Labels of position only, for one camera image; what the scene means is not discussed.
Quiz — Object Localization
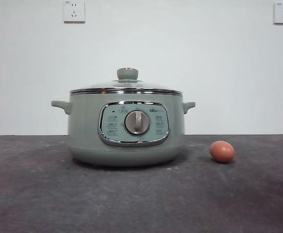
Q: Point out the glass lid with green knob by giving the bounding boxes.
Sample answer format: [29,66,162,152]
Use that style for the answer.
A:
[69,67,182,95]

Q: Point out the brown egg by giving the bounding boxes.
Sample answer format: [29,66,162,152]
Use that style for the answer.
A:
[209,140,235,164]

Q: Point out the pale green electric cooking pot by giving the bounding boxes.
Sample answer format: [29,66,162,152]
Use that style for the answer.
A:
[50,91,196,167]

